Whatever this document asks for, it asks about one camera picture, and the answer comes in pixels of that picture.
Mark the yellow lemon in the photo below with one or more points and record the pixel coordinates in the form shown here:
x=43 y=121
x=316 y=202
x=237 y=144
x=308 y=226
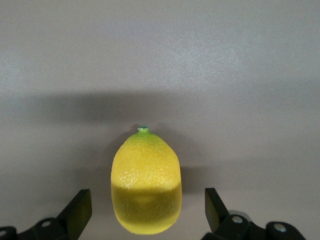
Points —
x=146 y=185

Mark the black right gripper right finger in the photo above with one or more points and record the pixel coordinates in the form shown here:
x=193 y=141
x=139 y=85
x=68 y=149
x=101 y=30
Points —
x=220 y=217

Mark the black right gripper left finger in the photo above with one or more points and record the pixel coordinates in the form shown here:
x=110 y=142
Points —
x=75 y=215

